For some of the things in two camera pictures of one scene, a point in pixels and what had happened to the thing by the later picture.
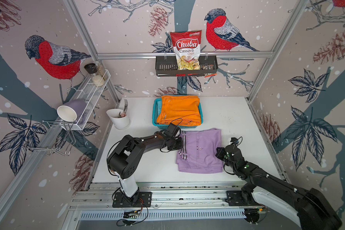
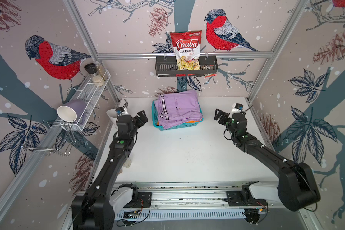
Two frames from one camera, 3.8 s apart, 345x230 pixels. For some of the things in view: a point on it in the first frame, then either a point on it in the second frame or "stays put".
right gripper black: [219, 153] to [224, 116]
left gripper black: [180, 146] to [143, 116]
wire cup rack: [51, 136] stays put
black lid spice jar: [92, 69] stays put
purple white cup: [70, 111] stays put
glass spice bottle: [101, 70] stays put
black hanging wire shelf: [166, 66] stays put
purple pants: [198, 155] to [178, 107]
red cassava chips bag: [187, 48] stays put
